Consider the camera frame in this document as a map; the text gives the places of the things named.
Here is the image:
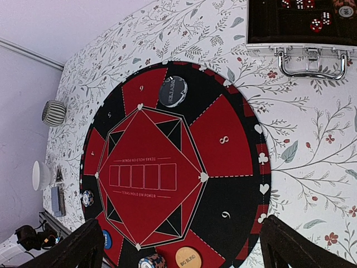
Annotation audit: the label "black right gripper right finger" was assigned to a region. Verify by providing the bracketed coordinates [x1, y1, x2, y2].
[260, 215, 356, 267]

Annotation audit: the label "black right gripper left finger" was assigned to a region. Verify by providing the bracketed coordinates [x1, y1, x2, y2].
[20, 219, 104, 268]

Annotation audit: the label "blue small blind button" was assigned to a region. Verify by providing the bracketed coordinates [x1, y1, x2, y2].
[103, 229, 113, 250]

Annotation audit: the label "white blue poker chip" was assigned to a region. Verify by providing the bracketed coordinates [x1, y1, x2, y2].
[81, 190, 94, 207]

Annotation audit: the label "orange big blind button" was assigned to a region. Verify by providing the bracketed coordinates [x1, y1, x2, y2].
[175, 246, 202, 268]

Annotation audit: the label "black white dealer button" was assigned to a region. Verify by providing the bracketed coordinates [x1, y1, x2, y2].
[159, 75, 188, 108]

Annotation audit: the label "blue playing card deck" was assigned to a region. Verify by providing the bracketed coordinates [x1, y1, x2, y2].
[51, 186, 66, 217]

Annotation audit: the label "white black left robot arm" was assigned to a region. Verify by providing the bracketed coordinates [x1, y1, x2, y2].
[1, 233, 35, 266]

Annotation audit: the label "black triangular card holder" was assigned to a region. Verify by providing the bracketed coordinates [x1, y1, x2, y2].
[55, 165, 64, 186]

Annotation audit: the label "white bowl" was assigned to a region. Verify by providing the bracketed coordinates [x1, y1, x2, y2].
[32, 160, 53, 191]

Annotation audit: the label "round red black poker mat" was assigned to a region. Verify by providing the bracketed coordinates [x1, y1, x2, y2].
[79, 61, 271, 267]

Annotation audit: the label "striped grey ceramic cup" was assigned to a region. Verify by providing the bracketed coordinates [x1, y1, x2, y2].
[41, 100, 66, 127]

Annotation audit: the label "red dice in case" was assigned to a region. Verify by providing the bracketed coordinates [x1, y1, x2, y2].
[278, 1, 331, 35]

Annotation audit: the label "right poker chip row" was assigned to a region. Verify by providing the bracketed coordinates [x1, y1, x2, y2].
[332, 0, 356, 19]

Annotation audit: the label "front aluminium rail frame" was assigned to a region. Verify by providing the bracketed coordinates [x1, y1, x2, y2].
[38, 210, 72, 238]

